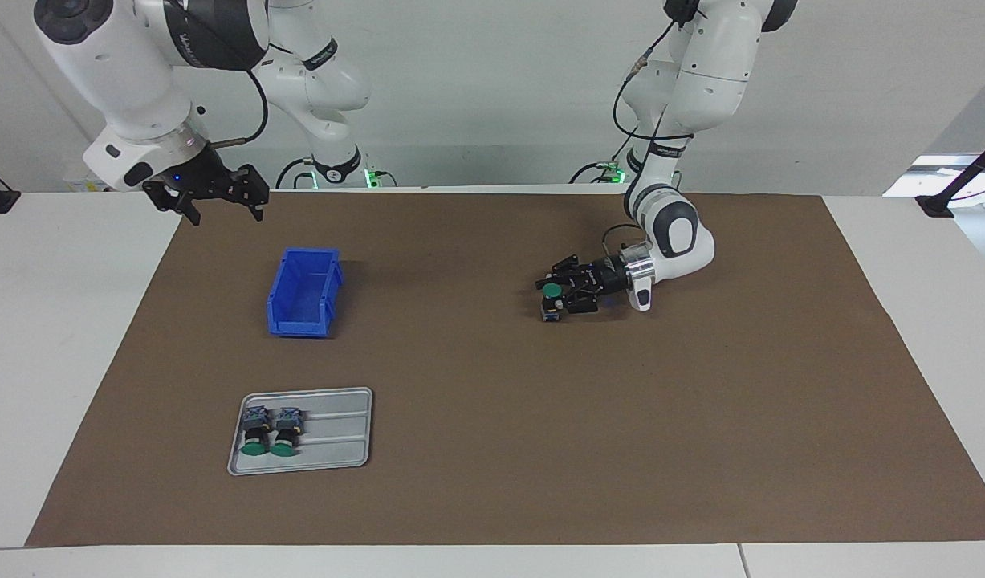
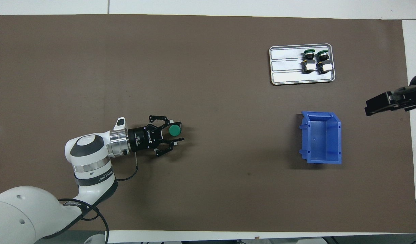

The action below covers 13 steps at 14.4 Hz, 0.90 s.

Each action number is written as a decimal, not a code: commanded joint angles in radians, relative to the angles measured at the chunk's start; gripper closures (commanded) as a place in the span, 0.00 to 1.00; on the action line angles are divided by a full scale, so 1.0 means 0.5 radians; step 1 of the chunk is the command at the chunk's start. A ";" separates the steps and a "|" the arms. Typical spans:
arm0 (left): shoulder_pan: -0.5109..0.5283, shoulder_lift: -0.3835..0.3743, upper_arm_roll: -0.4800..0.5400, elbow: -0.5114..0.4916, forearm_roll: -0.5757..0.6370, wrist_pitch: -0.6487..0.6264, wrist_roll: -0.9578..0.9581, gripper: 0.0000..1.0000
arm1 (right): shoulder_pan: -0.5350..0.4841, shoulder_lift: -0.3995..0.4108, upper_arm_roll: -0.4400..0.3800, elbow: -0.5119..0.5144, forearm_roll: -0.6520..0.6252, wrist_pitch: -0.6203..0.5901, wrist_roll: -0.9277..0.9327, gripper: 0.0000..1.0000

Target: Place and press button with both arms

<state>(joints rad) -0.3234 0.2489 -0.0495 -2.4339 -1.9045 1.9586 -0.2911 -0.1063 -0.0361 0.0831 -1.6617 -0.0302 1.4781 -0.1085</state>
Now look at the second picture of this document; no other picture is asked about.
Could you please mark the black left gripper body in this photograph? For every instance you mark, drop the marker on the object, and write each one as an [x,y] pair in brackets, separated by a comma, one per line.
[141,139]

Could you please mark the green push button switch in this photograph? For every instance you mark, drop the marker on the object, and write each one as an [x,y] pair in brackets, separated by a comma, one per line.
[175,130]
[309,66]
[325,67]

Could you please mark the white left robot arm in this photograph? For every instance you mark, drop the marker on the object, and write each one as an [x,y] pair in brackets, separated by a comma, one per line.
[89,152]

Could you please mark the blue plastic storage bin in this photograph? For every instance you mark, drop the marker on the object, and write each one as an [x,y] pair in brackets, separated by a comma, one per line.
[321,142]

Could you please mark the brown table mat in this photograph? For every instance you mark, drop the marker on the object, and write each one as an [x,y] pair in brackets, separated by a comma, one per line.
[228,186]

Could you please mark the silver metal tray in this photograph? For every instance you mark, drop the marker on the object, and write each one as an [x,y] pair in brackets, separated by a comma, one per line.
[289,76]

